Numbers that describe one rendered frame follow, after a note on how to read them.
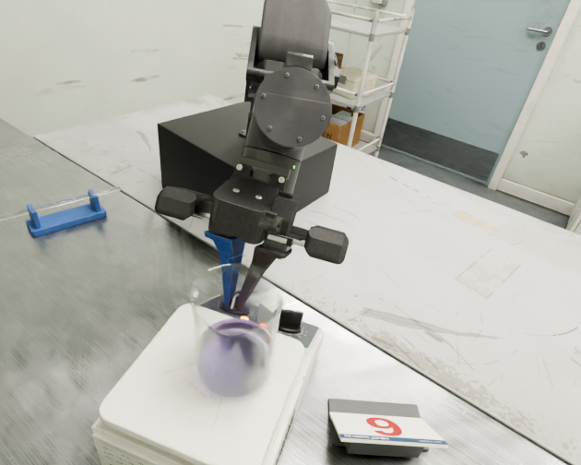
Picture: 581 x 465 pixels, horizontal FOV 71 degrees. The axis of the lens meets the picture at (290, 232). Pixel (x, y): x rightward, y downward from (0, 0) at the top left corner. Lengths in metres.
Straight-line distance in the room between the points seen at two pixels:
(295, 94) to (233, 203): 0.09
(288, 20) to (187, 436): 0.34
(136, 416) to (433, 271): 0.45
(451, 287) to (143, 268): 0.42
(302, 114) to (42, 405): 0.34
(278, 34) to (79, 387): 0.37
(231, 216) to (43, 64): 1.58
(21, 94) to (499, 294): 1.67
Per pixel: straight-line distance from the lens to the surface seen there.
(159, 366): 0.34
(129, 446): 0.34
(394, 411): 0.44
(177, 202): 0.39
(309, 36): 0.40
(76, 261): 0.59
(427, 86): 3.26
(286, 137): 0.30
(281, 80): 0.31
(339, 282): 0.55
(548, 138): 3.17
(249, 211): 0.32
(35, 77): 1.85
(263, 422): 0.31
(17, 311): 0.55
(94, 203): 0.66
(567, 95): 3.11
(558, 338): 0.62
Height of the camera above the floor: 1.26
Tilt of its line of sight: 35 degrees down
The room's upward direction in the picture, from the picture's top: 8 degrees clockwise
